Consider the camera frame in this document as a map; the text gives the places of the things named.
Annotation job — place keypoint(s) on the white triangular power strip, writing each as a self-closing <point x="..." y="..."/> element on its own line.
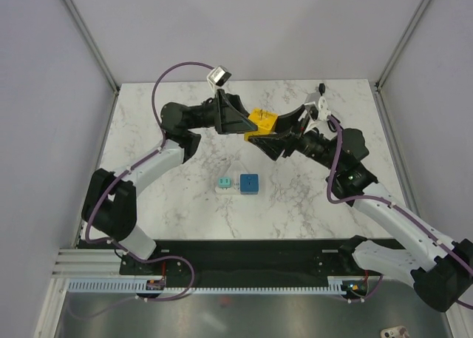
<point x="233" y="171"/>

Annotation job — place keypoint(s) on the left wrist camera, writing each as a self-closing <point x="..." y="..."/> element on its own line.
<point x="218" y="76"/>

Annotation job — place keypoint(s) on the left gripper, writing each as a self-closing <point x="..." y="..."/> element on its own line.
<point x="225" y="128"/>

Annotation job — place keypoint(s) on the blue cube socket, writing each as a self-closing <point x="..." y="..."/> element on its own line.
<point x="249" y="184"/>

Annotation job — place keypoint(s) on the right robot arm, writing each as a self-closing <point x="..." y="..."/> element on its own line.
<point x="438" y="268"/>

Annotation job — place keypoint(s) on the yellow cube socket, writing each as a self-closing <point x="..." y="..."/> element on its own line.
<point x="265" y="121"/>

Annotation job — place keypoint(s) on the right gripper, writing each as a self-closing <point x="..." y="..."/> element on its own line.
<point x="285" y="123"/>

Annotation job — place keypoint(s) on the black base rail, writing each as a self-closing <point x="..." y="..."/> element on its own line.
<point x="248" y="262"/>

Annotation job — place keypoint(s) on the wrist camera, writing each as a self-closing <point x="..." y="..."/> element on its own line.
<point x="316" y="107"/>
<point x="218" y="76"/>

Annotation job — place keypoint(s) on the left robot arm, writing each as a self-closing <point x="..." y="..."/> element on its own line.
<point x="110" y="205"/>

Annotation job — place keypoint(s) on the white cable duct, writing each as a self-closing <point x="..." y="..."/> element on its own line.
<point x="333" y="286"/>

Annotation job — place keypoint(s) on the teal usb charger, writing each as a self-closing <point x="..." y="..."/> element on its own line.
<point x="224" y="182"/>

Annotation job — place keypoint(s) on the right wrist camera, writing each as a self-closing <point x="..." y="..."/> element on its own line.
<point x="316" y="107"/>

